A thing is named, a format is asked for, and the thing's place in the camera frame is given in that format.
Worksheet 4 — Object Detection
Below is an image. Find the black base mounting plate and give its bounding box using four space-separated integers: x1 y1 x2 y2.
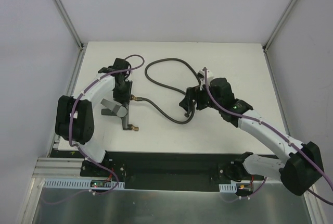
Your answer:
50 150 268 191

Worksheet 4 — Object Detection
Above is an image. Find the left aluminium frame post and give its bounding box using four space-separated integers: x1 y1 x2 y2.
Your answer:
52 0 84 50

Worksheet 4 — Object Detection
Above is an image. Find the left white cable duct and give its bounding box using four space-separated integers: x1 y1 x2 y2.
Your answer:
44 179 125 190

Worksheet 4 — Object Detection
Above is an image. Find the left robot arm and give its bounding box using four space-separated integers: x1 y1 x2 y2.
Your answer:
55 58 138 177

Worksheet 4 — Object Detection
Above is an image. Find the aluminium frame post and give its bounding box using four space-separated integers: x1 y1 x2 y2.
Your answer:
263 0 299 53
52 0 84 50

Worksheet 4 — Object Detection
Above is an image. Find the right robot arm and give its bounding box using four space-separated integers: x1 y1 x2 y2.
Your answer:
179 78 325 196

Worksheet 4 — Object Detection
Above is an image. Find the aluminium front rail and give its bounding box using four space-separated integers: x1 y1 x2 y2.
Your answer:
33 156 86 178

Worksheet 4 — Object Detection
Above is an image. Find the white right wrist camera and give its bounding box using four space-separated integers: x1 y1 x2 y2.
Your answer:
197 69 214 91

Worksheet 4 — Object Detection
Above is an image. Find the right white cable duct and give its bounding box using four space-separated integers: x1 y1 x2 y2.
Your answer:
219 182 237 193

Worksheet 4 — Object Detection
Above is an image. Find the white cable duct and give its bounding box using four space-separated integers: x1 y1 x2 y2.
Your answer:
219 182 237 193
44 179 125 190

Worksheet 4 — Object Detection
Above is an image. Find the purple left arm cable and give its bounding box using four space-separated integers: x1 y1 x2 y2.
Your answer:
68 54 145 165

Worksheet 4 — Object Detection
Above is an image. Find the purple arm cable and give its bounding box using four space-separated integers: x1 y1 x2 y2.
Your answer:
203 67 333 206
68 54 145 165

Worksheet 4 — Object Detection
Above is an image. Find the right aluminium frame post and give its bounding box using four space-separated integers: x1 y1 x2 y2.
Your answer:
263 0 299 53

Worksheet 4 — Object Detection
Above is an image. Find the dark grey flexible hose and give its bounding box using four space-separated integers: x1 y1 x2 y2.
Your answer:
136 57 201 125

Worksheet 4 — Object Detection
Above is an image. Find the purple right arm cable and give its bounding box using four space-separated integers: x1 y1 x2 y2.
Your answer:
203 67 333 206

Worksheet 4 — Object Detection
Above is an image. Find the dark grey faucet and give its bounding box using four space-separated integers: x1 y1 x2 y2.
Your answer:
100 99 139 131

